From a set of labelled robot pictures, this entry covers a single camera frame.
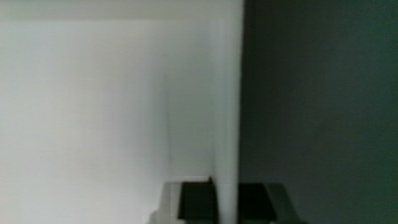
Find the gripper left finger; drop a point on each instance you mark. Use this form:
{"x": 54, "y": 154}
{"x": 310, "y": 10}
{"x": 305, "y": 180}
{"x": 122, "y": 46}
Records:
{"x": 189, "y": 205}

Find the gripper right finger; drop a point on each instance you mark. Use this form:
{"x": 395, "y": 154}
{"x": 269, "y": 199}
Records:
{"x": 266, "y": 206}

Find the white drawer cabinet box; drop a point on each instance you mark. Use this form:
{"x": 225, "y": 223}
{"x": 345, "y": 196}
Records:
{"x": 120, "y": 76}

